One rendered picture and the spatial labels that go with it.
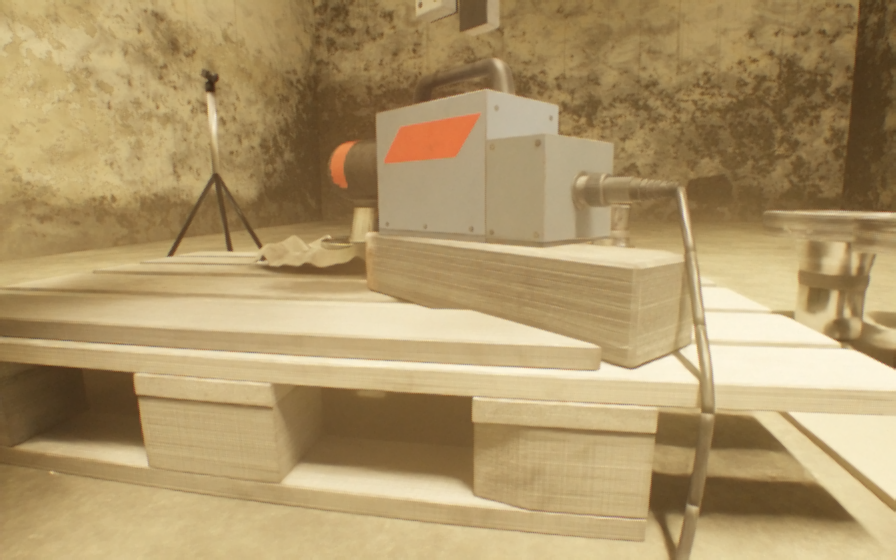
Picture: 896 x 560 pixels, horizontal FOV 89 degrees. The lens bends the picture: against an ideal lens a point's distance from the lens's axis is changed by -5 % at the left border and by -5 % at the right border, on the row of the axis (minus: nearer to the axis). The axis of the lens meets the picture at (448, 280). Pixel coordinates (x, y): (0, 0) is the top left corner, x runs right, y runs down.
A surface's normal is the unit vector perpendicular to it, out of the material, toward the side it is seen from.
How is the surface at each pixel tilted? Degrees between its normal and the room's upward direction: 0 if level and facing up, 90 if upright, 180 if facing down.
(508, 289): 90
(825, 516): 0
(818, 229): 90
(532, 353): 90
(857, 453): 0
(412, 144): 90
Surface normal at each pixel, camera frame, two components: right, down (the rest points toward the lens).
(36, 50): 0.99, 0.02
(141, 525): 0.00, -0.99
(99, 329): -0.17, 0.17
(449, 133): -0.72, 0.12
